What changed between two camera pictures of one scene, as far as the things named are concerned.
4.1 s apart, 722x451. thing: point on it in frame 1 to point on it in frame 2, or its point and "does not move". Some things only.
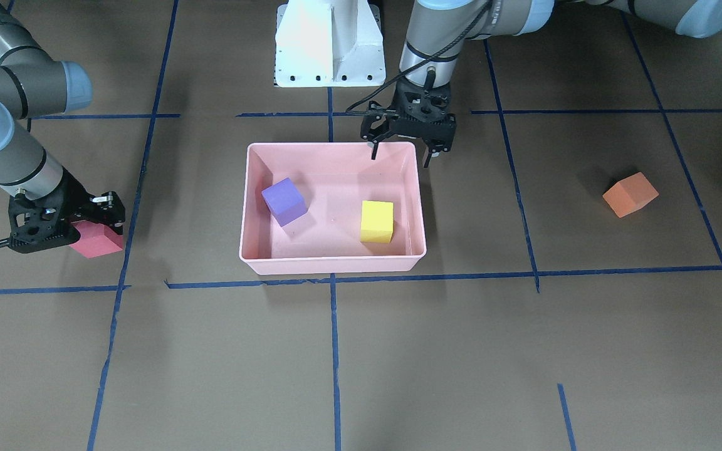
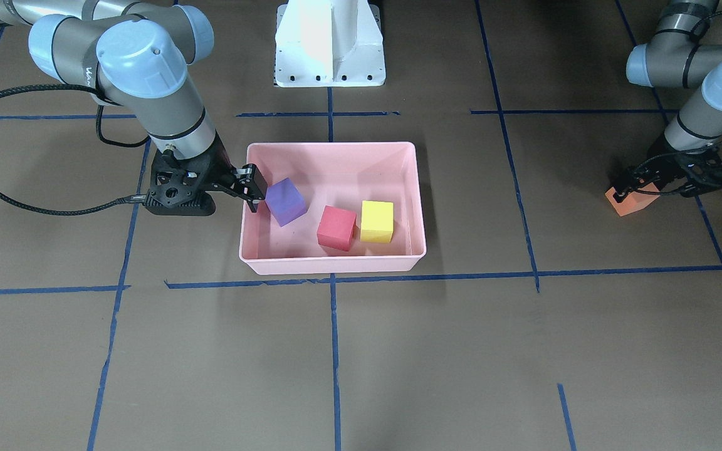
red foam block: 96,239 to 336,228
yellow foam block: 377,221 does not move
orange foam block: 630,194 does not move
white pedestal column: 328,43 does not move
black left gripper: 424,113 to 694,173
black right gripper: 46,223 to 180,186
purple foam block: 284,200 does not move
